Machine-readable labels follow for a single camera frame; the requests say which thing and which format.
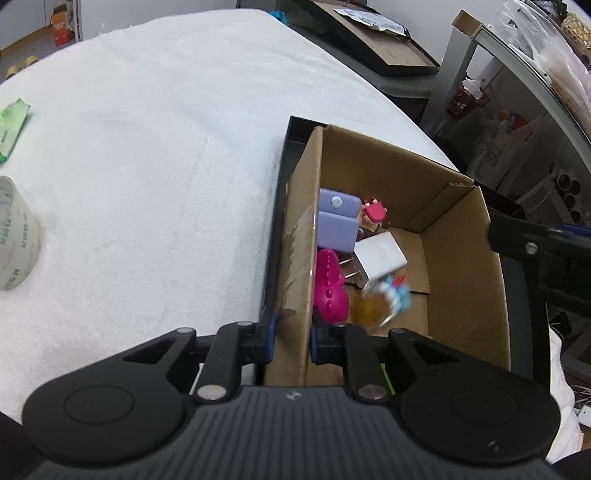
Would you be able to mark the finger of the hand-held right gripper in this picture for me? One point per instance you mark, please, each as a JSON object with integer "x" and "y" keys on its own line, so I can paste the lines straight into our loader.
{"x": 512, "y": 240}

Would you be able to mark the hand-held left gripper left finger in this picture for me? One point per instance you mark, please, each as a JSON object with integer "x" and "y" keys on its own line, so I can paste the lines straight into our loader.
{"x": 258, "y": 346}

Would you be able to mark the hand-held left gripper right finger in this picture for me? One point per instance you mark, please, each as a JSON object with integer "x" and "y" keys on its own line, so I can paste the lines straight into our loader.
{"x": 323, "y": 346}

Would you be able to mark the magenta doll toy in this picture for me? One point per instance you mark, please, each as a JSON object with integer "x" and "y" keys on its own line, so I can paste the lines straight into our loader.
{"x": 330, "y": 286}

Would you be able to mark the brown cardboard box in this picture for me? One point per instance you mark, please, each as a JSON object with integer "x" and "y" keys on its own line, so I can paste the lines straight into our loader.
{"x": 461, "y": 286}

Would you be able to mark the amber and blue toy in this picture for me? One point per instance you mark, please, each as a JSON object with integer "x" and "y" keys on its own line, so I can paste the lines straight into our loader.
{"x": 381, "y": 302}

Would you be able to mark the black tray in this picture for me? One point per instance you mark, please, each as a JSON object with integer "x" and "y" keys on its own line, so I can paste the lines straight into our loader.
{"x": 521, "y": 332}

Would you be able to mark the white plug charger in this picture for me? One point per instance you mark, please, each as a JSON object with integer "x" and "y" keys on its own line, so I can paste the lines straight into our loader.
{"x": 378, "y": 256}

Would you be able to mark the purple box toy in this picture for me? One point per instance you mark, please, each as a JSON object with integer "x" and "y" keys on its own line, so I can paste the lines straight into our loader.
{"x": 337, "y": 226}

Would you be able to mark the small girl figurine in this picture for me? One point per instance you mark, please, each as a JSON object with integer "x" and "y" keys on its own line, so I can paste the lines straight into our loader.
{"x": 374, "y": 212}

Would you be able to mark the white printed bag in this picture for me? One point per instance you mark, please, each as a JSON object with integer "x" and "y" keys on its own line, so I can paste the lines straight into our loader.
{"x": 498, "y": 152}

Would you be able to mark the white crumpled fabric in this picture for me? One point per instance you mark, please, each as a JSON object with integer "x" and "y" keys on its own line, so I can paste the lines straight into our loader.
{"x": 563, "y": 392}

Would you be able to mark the red basket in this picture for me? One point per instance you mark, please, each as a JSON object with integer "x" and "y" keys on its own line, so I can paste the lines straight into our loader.
{"x": 461, "y": 104}

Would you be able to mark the white side table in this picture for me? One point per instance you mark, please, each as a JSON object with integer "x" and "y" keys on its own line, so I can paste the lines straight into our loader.
{"x": 455, "y": 69}

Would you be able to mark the clear plastic bags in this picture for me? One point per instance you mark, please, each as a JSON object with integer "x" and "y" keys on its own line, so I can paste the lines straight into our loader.
{"x": 554, "y": 46}

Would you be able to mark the white table cloth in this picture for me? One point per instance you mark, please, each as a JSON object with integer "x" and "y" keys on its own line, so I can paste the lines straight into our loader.
{"x": 161, "y": 161}

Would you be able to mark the black framed board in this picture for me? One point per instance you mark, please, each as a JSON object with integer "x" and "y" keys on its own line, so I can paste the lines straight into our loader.
{"x": 383, "y": 50}

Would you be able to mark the clear tape roll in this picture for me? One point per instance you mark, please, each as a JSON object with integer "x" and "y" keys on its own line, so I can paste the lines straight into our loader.
{"x": 18, "y": 249}

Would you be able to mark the grey printed plastic packet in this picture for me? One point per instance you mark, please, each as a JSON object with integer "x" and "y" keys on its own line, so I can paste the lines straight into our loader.
{"x": 369, "y": 18}

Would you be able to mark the teal object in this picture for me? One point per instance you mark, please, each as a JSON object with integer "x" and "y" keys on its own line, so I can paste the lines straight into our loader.
{"x": 278, "y": 17}

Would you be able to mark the green wipes packet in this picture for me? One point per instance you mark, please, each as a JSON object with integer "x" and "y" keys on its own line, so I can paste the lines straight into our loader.
{"x": 11, "y": 124}

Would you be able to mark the yellow slipper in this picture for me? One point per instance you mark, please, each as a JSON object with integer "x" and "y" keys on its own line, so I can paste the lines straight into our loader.
{"x": 31, "y": 60}
{"x": 13, "y": 71}

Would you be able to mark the orange cardboard box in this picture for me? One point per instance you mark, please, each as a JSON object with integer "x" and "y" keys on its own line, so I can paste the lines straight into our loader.
{"x": 60, "y": 27}

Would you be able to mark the white rack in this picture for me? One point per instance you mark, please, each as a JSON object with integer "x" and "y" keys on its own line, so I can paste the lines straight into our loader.
{"x": 74, "y": 18}

